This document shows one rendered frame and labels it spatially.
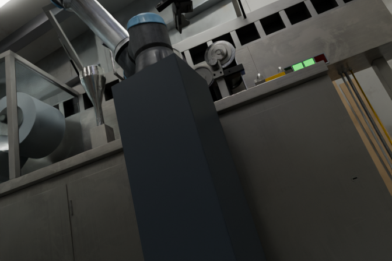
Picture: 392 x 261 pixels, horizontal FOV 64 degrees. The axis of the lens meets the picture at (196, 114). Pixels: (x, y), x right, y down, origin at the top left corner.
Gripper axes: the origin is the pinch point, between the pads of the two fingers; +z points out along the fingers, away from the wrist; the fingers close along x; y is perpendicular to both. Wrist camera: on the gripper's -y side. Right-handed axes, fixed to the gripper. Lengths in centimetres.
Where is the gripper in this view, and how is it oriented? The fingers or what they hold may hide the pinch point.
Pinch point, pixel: (177, 30)
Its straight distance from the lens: 159.3
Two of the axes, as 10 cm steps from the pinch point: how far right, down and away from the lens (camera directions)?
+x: -3.3, -5.4, 7.8
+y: 9.4, -2.3, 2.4
